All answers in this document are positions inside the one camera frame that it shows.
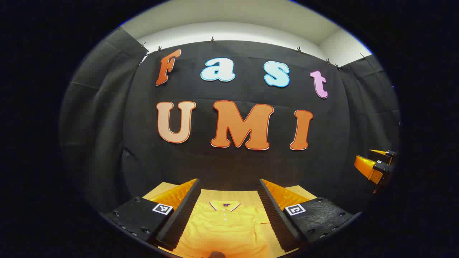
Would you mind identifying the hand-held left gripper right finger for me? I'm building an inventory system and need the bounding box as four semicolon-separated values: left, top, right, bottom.
257;178;363;253

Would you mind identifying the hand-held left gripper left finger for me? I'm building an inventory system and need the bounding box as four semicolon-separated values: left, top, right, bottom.
102;178;202;252

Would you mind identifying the orange T-shirt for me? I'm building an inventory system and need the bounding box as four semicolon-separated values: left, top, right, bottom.
175;200;277;258

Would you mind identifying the row of small cloth clips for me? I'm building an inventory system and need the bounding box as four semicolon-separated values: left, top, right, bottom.
140;36;368;70

